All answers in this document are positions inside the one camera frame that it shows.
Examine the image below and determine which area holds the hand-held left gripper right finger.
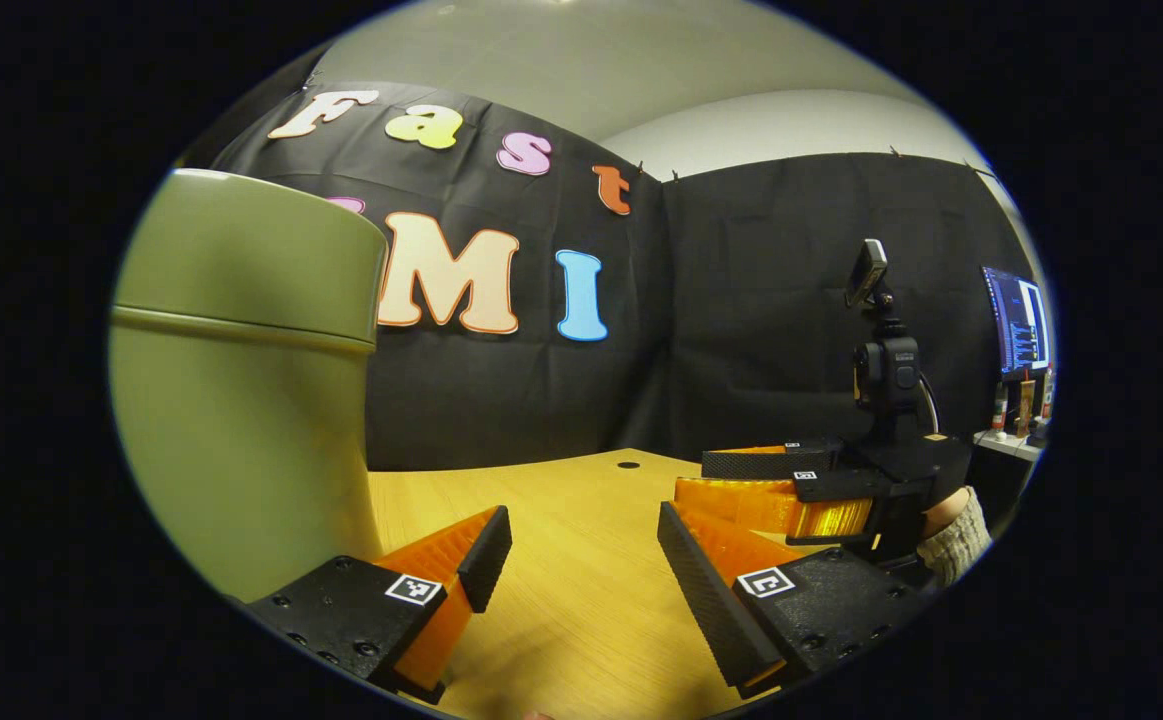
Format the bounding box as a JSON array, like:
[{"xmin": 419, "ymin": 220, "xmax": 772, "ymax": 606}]
[{"xmin": 657, "ymin": 500, "xmax": 927, "ymax": 699}]

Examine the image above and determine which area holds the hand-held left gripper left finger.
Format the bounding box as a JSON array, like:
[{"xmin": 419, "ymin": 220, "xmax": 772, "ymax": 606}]
[{"xmin": 246, "ymin": 505, "xmax": 514, "ymax": 704}]

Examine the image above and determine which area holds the green desktop garbage bin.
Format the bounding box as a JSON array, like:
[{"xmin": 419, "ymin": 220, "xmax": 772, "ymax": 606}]
[{"xmin": 109, "ymin": 168, "xmax": 389, "ymax": 604}]

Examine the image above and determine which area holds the wooden desktop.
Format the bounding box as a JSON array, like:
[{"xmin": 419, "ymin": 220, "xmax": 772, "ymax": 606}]
[{"xmin": 366, "ymin": 448, "xmax": 942, "ymax": 720}]

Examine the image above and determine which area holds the cluttered side desk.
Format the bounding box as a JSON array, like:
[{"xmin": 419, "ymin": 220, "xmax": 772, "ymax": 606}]
[{"xmin": 971, "ymin": 370, "xmax": 1052, "ymax": 461}]

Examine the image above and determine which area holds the computer monitor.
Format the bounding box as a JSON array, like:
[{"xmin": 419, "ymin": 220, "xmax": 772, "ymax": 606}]
[{"xmin": 981, "ymin": 265, "xmax": 1052, "ymax": 379}]

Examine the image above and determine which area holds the black backdrop cloth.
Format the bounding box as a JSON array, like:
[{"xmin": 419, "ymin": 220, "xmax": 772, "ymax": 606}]
[{"xmin": 176, "ymin": 80, "xmax": 1042, "ymax": 473}]

